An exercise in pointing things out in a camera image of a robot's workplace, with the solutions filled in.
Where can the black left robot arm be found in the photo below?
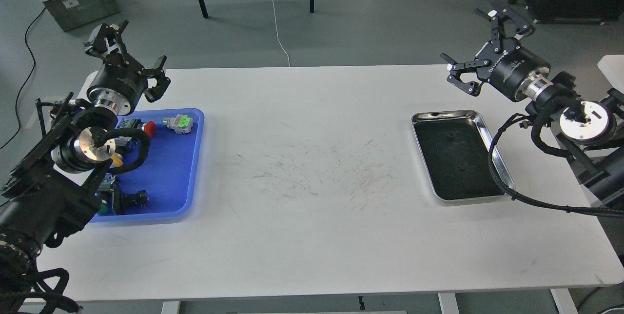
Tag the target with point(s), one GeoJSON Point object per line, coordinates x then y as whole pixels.
{"type": "Point", "coordinates": [51, 193]}

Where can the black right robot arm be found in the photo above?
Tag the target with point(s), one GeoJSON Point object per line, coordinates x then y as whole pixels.
{"type": "Point", "coordinates": [562, 123]}

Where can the blue plastic tray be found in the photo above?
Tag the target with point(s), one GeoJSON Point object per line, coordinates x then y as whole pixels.
{"type": "Point", "coordinates": [167, 175]}

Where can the green grey switch part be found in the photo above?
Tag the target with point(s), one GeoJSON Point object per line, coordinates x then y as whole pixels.
{"type": "Point", "coordinates": [180, 124]}

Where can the silver metal tray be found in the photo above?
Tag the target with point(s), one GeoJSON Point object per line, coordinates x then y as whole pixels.
{"type": "Point", "coordinates": [454, 146]}

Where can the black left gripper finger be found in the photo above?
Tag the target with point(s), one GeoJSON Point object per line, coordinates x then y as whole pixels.
{"type": "Point", "coordinates": [106, 44]}
{"type": "Point", "coordinates": [157, 73]}

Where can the red push button switch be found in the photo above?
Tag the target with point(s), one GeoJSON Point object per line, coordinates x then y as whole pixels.
{"type": "Point", "coordinates": [149, 127]}

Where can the yellow push button switch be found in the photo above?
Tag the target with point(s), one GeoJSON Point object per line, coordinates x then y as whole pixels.
{"type": "Point", "coordinates": [124, 145]}

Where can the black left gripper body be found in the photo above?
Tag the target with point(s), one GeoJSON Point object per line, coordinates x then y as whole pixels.
{"type": "Point", "coordinates": [122, 86]}

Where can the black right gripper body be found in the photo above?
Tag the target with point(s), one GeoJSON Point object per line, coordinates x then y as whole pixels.
{"type": "Point", "coordinates": [507, 70]}

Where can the green push button switch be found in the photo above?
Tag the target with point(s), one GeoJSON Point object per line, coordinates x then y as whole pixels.
{"type": "Point", "coordinates": [114, 200]}

